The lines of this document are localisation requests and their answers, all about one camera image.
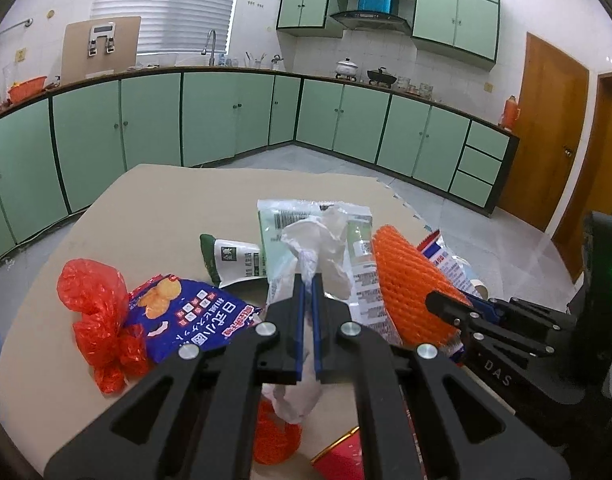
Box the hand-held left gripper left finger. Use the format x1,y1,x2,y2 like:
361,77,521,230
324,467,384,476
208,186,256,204
43,274,307,480

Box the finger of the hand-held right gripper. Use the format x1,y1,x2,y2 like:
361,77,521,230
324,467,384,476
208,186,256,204
468,297,578,342
426,290,557,358

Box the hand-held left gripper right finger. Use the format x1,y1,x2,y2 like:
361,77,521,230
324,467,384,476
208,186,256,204
313,275,572,480

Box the large orange foam net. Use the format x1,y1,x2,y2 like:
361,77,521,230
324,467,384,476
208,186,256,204
372,225,474,356

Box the white plastic bag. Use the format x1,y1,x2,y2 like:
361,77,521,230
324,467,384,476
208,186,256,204
266,205,354,423

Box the green white snack packet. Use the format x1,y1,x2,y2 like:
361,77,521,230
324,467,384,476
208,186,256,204
200,233,263,288

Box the red plastic bag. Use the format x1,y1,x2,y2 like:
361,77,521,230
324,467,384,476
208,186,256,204
56,258,151,395

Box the red and white packet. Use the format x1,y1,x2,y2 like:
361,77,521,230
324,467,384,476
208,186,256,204
416,230,479,361

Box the blue snack packet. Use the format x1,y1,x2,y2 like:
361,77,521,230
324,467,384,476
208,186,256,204
128,274,264,365

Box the large white green packet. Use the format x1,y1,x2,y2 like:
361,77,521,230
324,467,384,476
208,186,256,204
257,199,401,346

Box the small orange foam net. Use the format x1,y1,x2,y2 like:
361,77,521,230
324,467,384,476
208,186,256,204
252,400,303,465

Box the wooden door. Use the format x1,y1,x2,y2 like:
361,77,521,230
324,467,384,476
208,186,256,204
551,69,612,283
497,31,591,233

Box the orange thermos flask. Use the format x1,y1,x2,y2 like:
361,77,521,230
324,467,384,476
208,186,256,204
500,95,521,130

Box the glass jars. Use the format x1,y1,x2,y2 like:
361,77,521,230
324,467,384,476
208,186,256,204
398,76,434,97

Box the green base cabinets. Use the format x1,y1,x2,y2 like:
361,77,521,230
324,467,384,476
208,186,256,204
0,66,521,271

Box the range hood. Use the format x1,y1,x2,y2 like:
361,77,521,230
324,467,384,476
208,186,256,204
329,10,407,35

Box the steel kitchen faucet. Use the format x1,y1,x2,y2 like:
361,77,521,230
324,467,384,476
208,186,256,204
202,29,219,67

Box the white window blinds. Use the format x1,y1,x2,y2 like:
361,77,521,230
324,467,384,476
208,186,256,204
90,0,247,56

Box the wooden board with clamps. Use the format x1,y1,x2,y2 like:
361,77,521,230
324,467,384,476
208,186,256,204
60,16,141,83

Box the orange plastic basin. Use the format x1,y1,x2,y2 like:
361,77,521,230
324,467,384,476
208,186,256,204
6,76,49,103

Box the green wall cabinets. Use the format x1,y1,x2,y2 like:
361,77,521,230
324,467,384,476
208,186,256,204
277,0,502,64

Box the metal towel rail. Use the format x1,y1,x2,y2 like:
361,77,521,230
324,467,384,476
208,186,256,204
0,18,34,38

